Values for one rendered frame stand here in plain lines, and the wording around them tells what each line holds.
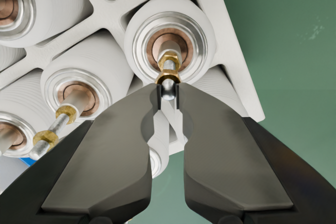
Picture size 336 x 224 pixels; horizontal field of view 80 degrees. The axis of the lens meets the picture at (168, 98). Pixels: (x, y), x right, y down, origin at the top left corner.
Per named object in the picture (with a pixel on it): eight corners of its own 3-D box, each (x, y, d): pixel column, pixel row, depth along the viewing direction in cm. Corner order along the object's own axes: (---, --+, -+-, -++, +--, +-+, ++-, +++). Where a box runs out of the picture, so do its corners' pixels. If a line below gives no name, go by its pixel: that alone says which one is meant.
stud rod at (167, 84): (162, 53, 19) (157, 91, 12) (172, 49, 19) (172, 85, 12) (167, 62, 19) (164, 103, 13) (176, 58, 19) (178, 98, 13)
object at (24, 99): (37, 79, 42) (-41, 137, 27) (57, 44, 38) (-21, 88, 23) (79, 105, 45) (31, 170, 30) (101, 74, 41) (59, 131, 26)
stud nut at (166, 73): (152, 72, 14) (151, 77, 13) (174, 64, 14) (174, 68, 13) (163, 95, 15) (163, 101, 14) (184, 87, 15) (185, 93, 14)
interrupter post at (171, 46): (183, 59, 21) (184, 72, 18) (160, 63, 21) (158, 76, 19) (179, 36, 20) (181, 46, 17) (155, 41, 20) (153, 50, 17)
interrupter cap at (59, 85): (67, 128, 26) (65, 131, 25) (33, 75, 22) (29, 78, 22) (122, 116, 25) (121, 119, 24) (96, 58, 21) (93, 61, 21)
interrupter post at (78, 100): (76, 107, 24) (63, 124, 21) (66, 90, 23) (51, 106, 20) (94, 103, 24) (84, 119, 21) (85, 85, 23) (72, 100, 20)
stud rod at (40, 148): (72, 109, 22) (32, 162, 16) (68, 102, 22) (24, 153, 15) (80, 107, 22) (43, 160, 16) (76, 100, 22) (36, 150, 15)
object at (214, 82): (164, 79, 42) (160, 138, 26) (194, 41, 38) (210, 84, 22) (199, 102, 45) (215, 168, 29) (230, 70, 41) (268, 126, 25)
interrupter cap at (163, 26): (209, 78, 22) (210, 80, 22) (142, 88, 23) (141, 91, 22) (203, 3, 18) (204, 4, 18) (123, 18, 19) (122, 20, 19)
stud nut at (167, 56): (156, 55, 17) (155, 58, 17) (174, 48, 17) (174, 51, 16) (165, 75, 18) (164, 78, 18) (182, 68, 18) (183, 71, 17)
